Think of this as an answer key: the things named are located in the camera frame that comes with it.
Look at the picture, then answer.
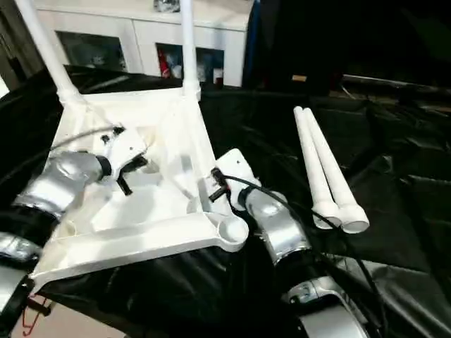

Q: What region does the grey horizontal rail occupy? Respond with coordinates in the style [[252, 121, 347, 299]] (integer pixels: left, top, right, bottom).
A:
[[342, 74, 451, 92]]

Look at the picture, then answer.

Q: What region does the white plastic table top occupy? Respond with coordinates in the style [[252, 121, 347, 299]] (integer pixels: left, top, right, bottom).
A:
[[28, 88, 252, 293]]

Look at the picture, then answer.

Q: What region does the white plastic table leg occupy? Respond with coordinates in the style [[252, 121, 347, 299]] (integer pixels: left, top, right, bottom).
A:
[[293, 106, 342, 231], [14, 0, 89, 108], [179, 0, 202, 97], [303, 107, 371, 235]]

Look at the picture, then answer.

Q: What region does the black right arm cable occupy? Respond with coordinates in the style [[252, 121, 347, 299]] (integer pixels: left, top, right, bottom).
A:
[[215, 175, 387, 337]]

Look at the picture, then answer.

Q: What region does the black work mat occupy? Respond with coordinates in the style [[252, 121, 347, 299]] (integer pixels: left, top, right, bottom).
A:
[[0, 67, 451, 338]]

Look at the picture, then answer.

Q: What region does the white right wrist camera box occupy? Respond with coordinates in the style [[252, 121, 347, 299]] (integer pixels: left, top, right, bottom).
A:
[[214, 148, 263, 213]]

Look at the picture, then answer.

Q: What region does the red bottle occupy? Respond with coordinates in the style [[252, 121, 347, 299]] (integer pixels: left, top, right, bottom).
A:
[[158, 54, 173, 80]]

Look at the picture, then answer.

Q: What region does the white cabinet with glass doors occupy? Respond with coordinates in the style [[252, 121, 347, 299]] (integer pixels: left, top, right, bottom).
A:
[[32, 0, 251, 89]]

